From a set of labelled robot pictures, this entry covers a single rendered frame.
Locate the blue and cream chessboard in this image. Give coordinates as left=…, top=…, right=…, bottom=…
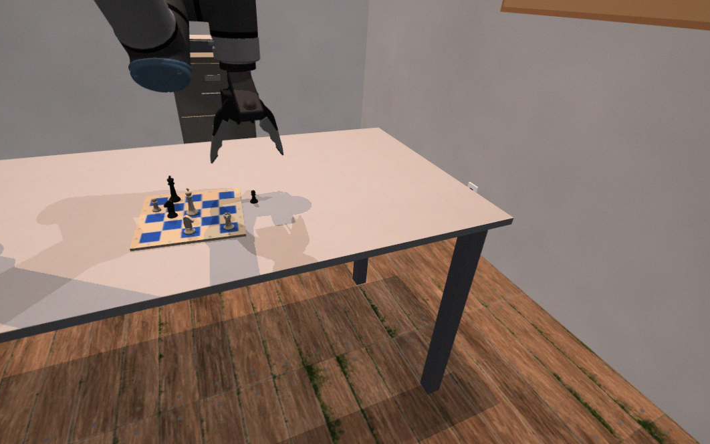
left=130, top=188, right=246, bottom=251

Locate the white chess rook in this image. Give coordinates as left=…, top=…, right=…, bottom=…
left=224, top=213, right=234, bottom=230

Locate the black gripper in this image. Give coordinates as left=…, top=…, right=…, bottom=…
left=210, top=61, right=283, bottom=164

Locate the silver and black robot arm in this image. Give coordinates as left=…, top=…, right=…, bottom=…
left=94, top=0, right=264, bottom=122

